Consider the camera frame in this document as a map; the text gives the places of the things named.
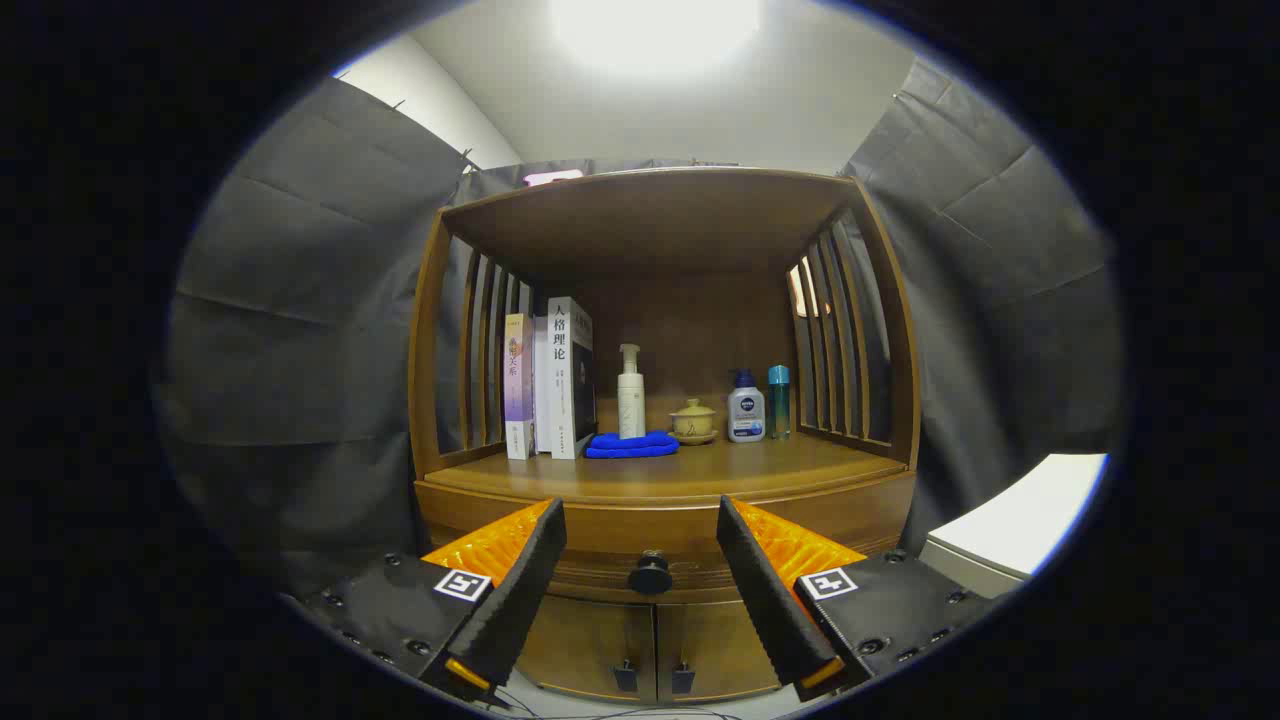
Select teal bottle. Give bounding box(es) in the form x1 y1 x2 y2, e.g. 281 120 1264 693
767 365 792 440

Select white side cabinet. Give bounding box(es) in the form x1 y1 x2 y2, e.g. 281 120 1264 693
918 453 1109 599

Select white blue pump bottle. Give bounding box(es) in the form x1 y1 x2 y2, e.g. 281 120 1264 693
727 369 766 443

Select wooden drawer with black knob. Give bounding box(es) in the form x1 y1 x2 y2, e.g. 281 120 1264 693
415 480 916 606

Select wooden cabinet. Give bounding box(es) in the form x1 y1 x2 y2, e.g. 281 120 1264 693
407 167 921 706

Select thin white book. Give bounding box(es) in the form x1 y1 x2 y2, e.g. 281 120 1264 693
533 315 553 454

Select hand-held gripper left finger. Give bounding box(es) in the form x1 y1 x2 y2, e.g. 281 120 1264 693
300 497 568 706

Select yellow lidded teacup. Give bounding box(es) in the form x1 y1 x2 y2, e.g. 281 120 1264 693
669 398 719 446

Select blue folded cloth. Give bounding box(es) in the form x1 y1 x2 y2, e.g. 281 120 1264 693
585 431 681 460

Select wooden countertop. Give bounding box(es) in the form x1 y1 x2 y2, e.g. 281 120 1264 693
425 432 909 501

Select thick white book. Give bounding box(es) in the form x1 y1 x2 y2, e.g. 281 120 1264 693
547 296 598 461

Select black cables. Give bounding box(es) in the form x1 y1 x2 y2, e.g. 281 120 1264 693
490 685 741 720

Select purple book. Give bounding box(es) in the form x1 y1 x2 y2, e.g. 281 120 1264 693
504 313 536 461

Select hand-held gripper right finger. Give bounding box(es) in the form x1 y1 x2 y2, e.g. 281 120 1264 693
716 495 1001 703

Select tall white pump bottle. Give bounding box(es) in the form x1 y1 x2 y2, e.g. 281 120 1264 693
617 344 647 440

